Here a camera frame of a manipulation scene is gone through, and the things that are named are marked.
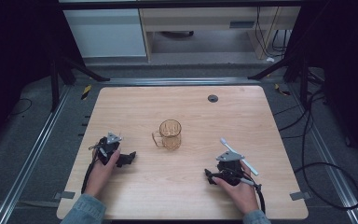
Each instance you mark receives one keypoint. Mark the aluminium floor rail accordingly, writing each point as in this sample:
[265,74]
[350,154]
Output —
[177,81]
[326,155]
[28,161]

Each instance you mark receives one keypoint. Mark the white toothbrush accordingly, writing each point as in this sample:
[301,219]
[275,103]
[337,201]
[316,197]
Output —
[248,164]

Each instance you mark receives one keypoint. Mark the black metal stand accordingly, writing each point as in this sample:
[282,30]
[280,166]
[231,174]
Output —
[295,67]
[62,67]

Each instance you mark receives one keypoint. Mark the person's right hand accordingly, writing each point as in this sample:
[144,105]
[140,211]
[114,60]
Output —
[240,196]

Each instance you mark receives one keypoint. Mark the yellow black tape strip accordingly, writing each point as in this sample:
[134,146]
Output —
[86,91]
[281,90]

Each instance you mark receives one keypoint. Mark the person's left hand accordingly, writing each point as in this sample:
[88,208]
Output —
[101,174]

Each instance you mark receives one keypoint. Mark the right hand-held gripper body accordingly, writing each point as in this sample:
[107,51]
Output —
[230,169]

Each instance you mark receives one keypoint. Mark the white cabinet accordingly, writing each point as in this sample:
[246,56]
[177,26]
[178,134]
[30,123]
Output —
[105,32]

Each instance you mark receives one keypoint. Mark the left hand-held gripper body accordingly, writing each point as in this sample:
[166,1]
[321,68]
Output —
[107,151]

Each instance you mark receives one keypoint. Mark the grey table corner bracket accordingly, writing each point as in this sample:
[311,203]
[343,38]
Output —
[300,196]
[64,195]

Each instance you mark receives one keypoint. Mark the round grey table grommet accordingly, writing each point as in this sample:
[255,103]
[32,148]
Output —
[213,98]

